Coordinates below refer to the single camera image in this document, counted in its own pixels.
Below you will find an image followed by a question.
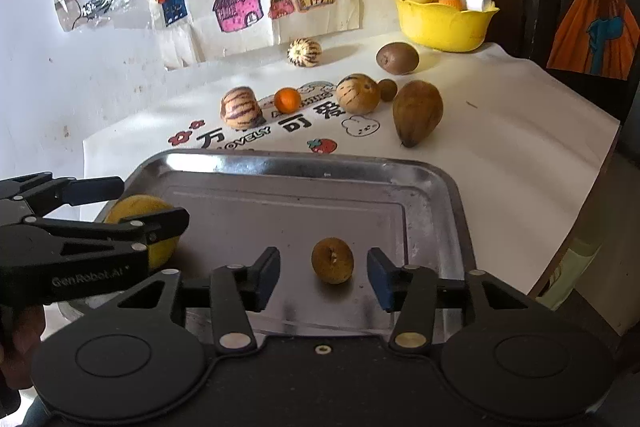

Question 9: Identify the small orange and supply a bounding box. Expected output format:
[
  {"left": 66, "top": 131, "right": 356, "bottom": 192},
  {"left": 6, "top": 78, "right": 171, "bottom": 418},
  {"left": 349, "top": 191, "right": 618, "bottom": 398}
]
[{"left": 273, "top": 87, "right": 303, "bottom": 114}]

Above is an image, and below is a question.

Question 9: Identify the brown pear-shaped fruit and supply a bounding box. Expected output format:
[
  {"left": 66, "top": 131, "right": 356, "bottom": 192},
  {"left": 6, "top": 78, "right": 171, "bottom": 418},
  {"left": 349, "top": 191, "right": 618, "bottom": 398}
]
[{"left": 392, "top": 79, "right": 444, "bottom": 148}]

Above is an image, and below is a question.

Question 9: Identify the small brown round fruit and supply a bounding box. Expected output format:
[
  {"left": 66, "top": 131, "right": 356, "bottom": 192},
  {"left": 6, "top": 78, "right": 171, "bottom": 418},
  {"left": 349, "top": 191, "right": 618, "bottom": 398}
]
[{"left": 311, "top": 237, "right": 355, "bottom": 284}]

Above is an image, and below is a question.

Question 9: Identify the small striped pepino melon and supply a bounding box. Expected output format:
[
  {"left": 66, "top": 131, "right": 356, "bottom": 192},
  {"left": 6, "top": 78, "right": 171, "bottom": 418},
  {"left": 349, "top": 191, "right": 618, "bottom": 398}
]
[{"left": 287, "top": 37, "right": 322, "bottom": 68}]

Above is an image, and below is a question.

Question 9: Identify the yellow melon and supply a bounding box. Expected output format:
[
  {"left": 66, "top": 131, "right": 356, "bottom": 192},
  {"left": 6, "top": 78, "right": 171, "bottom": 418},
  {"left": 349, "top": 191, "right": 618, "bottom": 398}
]
[{"left": 103, "top": 194, "right": 178, "bottom": 272}]

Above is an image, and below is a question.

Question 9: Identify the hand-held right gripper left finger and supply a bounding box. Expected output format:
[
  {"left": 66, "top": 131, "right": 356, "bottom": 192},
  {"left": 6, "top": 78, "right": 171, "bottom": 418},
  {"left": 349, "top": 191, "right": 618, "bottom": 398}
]
[{"left": 102, "top": 247, "right": 281, "bottom": 354}]

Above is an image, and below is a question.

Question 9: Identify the person's left hand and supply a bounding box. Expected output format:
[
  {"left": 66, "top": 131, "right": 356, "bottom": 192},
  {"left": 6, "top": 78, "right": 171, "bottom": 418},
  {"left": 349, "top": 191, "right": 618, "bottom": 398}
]
[{"left": 0, "top": 304, "right": 47, "bottom": 390}]

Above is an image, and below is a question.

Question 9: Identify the brown kiwi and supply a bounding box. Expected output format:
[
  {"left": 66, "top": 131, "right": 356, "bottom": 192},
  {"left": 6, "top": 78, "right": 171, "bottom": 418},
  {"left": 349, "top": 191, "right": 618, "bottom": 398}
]
[{"left": 376, "top": 42, "right": 420, "bottom": 76}]

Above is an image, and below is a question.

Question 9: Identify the large striped pepino melon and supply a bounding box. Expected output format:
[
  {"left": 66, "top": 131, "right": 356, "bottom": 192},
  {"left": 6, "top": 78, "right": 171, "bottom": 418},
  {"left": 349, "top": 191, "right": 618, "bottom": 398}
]
[{"left": 220, "top": 86, "right": 263, "bottom": 130}]

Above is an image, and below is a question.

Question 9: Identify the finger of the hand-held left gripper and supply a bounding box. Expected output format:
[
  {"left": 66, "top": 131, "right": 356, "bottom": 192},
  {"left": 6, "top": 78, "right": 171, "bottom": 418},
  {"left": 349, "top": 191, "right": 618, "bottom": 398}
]
[
  {"left": 0, "top": 173, "right": 124, "bottom": 219},
  {"left": 22, "top": 207, "right": 190, "bottom": 258}
]

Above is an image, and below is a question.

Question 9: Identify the yellow plastic bowl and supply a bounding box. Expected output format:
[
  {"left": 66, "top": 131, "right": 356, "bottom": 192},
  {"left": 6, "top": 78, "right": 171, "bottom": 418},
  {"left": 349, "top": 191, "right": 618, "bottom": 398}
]
[{"left": 390, "top": 0, "right": 501, "bottom": 54}]

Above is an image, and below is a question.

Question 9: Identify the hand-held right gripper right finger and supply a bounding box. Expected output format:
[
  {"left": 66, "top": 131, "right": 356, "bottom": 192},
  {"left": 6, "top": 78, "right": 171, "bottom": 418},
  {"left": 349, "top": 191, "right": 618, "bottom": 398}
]
[{"left": 366, "top": 247, "right": 543, "bottom": 354}]

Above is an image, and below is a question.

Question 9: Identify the brownish striped pepino melon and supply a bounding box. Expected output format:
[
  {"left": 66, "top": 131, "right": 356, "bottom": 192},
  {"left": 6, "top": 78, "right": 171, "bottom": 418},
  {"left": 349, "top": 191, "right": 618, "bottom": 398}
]
[{"left": 335, "top": 73, "right": 381, "bottom": 115}]

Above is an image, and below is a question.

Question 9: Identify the metal tray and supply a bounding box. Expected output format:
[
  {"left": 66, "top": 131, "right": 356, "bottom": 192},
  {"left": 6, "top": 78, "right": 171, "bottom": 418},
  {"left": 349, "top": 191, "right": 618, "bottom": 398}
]
[{"left": 60, "top": 148, "right": 476, "bottom": 343}]

